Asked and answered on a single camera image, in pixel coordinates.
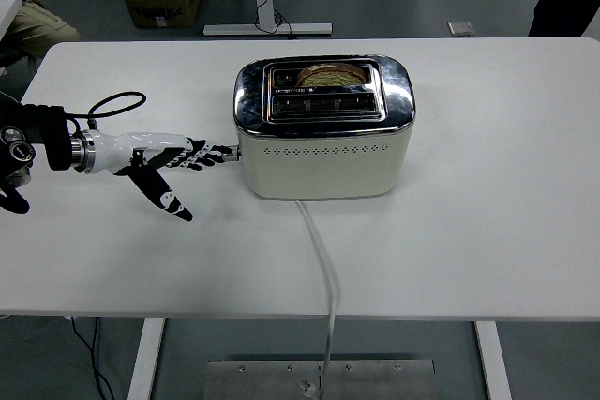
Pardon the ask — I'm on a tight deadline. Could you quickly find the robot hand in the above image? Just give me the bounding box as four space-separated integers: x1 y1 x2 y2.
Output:
93 131 238 223

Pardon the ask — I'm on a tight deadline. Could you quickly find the cream and chrome toaster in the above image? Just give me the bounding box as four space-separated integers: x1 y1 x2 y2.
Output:
232 53 416 201

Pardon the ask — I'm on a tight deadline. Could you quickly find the brown cardboard box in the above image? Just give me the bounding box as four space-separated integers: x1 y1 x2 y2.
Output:
123 0 203 30

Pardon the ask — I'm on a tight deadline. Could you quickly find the seated person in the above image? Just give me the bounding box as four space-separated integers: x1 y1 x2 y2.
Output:
0 0 82 62

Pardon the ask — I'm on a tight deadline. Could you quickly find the white side table corner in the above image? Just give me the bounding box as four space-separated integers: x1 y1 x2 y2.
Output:
0 0 23 40

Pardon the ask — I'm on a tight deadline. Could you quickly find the white table leg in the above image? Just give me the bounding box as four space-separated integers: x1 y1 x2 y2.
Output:
126 318 166 400
472 320 513 400

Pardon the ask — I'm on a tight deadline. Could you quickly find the brown bread slice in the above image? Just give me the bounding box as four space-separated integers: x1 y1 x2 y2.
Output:
296 62 367 88

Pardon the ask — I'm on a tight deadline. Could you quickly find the grey metal plate with screws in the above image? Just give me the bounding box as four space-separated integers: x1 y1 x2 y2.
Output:
206 359 437 400

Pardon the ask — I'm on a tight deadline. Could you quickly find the black floor cable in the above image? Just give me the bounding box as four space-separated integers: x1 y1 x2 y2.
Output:
69 317 116 400
90 317 102 400

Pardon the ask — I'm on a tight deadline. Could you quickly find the white power cord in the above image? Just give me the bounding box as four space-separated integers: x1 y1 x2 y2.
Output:
293 200 339 396

